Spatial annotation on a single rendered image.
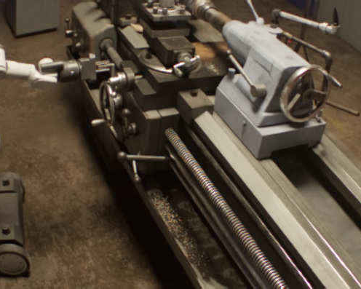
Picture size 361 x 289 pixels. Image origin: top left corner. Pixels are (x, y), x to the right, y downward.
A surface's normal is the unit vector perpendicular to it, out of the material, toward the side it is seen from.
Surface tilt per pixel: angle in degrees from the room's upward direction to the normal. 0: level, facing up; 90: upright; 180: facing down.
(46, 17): 90
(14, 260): 90
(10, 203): 0
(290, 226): 36
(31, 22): 90
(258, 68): 76
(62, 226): 0
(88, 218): 0
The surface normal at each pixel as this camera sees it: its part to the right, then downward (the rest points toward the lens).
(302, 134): 0.41, 0.56
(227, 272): 0.11, -0.81
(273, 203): -0.44, -0.57
